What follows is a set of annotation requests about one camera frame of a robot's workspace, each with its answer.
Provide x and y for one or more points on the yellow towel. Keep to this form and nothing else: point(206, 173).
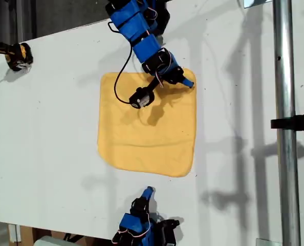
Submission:
point(147, 148)

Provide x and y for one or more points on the white container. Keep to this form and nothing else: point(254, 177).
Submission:
point(48, 241)

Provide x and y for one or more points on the black clamp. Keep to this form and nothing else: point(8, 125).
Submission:
point(295, 123)

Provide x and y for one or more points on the brown cardboard box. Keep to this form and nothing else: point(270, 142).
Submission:
point(26, 234)

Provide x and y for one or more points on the gripper camera stalk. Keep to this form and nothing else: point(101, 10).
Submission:
point(152, 84)
point(171, 223)

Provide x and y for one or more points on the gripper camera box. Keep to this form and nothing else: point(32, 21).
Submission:
point(141, 98)
point(170, 237)

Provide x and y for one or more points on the steel post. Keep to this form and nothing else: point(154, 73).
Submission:
point(285, 77)

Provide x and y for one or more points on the white table bracket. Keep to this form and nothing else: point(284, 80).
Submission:
point(13, 233)

